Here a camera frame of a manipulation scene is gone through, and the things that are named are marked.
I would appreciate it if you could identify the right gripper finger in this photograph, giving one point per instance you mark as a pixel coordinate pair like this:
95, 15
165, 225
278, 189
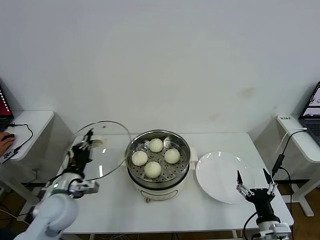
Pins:
239, 178
267, 176

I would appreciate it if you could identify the grey laptop with open windows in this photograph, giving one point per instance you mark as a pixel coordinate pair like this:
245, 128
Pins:
312, 107

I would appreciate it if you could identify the white steamed baozi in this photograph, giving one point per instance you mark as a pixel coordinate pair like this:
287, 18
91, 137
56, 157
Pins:
152, 170
155, 145
172, 156
139, 158

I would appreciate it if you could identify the white round plate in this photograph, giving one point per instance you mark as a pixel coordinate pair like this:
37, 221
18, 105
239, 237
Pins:
220, 175

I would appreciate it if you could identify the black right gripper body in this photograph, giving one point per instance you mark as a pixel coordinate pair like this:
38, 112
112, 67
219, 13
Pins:
262, 200

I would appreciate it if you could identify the metal bowl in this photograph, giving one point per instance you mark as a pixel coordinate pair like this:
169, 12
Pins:
172, 172

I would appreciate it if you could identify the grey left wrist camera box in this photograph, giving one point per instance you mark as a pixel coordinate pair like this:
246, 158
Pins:
89, 187

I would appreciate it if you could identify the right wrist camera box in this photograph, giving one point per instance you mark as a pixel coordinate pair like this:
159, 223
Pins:
281, 229

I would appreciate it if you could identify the black computer mouse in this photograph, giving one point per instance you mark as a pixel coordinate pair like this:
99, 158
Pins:
10, 136

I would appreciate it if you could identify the white side table with mouse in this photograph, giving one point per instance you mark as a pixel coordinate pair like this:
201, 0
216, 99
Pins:
37, 120

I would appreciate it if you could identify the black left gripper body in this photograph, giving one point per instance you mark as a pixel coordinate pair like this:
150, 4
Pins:
80, 157

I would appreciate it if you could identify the small printed label sticker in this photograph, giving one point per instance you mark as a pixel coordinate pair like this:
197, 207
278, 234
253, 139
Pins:
286, 118

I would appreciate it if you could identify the white side table with label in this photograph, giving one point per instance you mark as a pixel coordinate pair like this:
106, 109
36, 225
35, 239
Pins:
300, 146

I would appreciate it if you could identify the round glass pot lid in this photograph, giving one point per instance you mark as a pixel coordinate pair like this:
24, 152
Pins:
100, 142

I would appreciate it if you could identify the bare person hand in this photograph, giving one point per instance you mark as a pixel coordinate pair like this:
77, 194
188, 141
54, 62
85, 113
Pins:
5, 145

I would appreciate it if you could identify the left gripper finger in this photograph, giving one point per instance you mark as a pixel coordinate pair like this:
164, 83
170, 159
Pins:
83, 145
89, 136

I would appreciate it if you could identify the laptop with red desktop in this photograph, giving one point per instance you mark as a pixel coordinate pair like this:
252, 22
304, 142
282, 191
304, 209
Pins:
5, 110

